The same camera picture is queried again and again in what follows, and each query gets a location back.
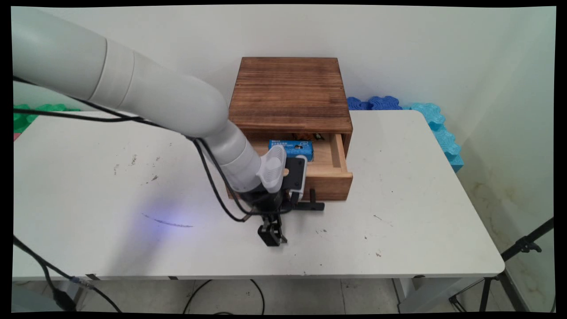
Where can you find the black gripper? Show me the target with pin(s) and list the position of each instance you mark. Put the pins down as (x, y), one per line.
(263, 203)

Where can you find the wooden drawer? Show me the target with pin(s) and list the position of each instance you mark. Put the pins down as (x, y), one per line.
(330, 175)

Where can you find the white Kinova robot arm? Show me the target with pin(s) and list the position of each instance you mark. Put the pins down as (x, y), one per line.
(155, 93)

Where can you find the blue cardboard box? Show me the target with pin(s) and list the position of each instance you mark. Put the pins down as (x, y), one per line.
(297, 148)

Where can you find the grey table leg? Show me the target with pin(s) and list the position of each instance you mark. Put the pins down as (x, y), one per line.
(405, 294)
(79, 294)

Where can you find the brown wooden drawer cabinet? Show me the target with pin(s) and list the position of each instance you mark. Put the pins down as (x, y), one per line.
(290, 91)

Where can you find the dark blue foam mat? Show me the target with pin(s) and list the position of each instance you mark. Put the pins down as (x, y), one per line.
(376, 103)

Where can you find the cyan foam mat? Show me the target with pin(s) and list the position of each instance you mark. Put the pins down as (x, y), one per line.
(445, 139)

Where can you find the black tripod stand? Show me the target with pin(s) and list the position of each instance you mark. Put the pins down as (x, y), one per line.
(518, 248)

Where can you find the green foam mat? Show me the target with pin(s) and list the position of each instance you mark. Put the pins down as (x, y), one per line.
(31, 116)

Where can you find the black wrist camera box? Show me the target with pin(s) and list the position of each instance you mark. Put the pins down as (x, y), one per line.
(296, 175)

